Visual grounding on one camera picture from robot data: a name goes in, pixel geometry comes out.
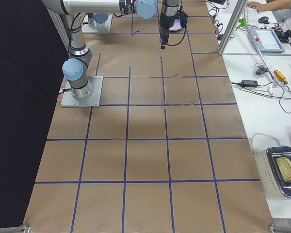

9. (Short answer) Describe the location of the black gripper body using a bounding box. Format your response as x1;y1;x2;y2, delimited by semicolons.
160;15;176;31

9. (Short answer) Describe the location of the black computer mouse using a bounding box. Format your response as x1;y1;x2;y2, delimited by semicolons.
258;17;269;24

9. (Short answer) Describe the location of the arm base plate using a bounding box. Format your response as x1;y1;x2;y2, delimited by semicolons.
82;15;112;34
61;76;104;107

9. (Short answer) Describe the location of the bread slice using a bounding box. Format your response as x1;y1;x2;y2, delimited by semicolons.
276;157;291;182

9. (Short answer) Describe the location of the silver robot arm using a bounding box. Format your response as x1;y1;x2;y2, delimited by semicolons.
42;0;158;100

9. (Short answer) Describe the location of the brown paper table cover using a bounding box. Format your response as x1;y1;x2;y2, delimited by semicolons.
24;0;271;233

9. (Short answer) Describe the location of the long metal rod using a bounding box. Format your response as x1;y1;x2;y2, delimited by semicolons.
243;24;278;85

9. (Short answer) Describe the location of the purple plate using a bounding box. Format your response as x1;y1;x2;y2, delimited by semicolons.
169;19;182;32

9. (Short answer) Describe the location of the yellow tool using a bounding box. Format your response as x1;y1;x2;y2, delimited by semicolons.
274;70;288;84

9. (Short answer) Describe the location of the black power adapter far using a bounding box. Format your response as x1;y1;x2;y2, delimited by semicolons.
241;80;259;88

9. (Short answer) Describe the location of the aluminium frame post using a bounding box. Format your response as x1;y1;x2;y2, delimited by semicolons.
218;0;247;54

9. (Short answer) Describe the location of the blue teach pendant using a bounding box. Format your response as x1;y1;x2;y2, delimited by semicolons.
249;29;285;53

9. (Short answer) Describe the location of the white keyboard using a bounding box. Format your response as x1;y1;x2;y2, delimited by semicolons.
243;6;259;27

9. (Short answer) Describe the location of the green plastic clamp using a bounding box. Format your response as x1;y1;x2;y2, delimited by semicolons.
235;17;247;30

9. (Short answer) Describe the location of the white toaster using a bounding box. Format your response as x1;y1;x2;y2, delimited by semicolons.
254;146;291;200

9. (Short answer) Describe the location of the person forearm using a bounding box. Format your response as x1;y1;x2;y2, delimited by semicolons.
259;0;291;12

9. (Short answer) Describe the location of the person hand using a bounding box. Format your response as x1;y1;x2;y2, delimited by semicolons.
246;1;264;13

